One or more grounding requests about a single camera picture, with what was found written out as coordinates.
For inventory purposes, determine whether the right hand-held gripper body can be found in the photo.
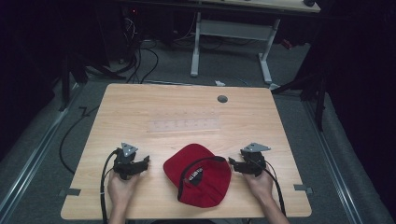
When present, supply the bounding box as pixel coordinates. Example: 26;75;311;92
238;142;272;178

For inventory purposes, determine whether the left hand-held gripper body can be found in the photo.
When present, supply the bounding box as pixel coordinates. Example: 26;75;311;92
112;142;145;181

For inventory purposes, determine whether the red baseball cap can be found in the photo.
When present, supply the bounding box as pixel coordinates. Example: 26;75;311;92
163;143;233;209

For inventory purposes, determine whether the person's right hand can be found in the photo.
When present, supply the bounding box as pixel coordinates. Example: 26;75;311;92
242;169;275;203

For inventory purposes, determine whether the person's left hand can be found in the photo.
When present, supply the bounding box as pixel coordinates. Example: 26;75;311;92
106;169;142;207

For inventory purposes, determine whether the grey tape strip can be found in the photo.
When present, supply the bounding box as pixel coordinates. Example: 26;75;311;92
58;188;82;198
292;183;314;195

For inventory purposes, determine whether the black metal stand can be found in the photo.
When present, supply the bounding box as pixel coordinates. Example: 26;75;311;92
270;69;329;133
57;50;127;112

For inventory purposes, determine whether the black computer tower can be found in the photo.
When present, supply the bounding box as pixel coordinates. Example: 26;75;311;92
92;5;142;67

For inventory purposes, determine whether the white-legged wooden desk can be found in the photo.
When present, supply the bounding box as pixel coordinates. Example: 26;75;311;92
124;0;322;86

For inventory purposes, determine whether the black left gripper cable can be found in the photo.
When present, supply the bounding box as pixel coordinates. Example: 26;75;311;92
99;148;121;224

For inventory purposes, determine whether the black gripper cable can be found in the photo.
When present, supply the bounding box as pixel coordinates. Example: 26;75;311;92
99;148;121;224
263;163;288;217

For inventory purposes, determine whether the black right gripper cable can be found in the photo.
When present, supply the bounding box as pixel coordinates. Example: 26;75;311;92
263;163;288;217

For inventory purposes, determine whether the black floor cable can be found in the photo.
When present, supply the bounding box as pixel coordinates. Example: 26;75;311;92
58;105;101;175

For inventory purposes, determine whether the metal floor rail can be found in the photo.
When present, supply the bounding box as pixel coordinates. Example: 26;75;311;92
0;83;82;218
303;99;365;224

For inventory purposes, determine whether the bundle of black cables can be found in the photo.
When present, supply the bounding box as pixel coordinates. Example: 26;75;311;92
120;17;161;85

